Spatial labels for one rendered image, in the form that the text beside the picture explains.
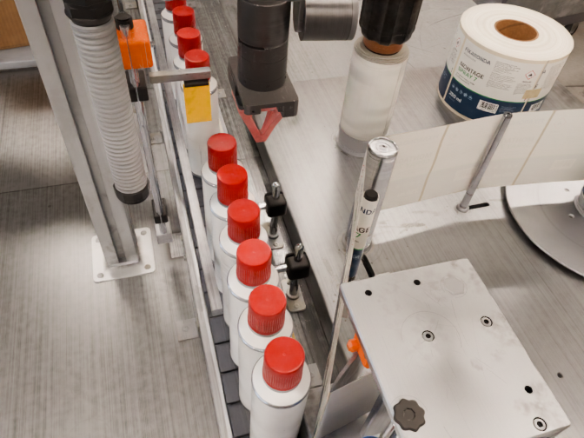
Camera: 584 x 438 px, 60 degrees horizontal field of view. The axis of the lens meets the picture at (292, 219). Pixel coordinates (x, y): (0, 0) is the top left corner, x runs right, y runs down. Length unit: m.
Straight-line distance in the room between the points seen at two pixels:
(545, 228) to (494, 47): 0.32
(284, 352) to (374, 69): 0.49
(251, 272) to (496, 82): 0.65
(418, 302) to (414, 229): 0.41
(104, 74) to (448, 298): 0.31
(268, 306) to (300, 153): 0.48
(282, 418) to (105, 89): 0.31
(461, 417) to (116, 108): 0.35
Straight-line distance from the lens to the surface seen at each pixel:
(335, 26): 0.57
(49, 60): 0.56
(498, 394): 0.37
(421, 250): 0.77
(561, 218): 0.89
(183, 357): 0.70
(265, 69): 0.59
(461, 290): 0.40
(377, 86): 0.79
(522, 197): 0.89
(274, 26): 0.56
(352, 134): 0.86
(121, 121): 0.46
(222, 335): 0.65
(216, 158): 0.57
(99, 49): 0.42
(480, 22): 1.04
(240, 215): 0.49
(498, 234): 0.84
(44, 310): 0.78
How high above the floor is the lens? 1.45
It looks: 49 degrees down
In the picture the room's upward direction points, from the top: 6 degrees clockwise
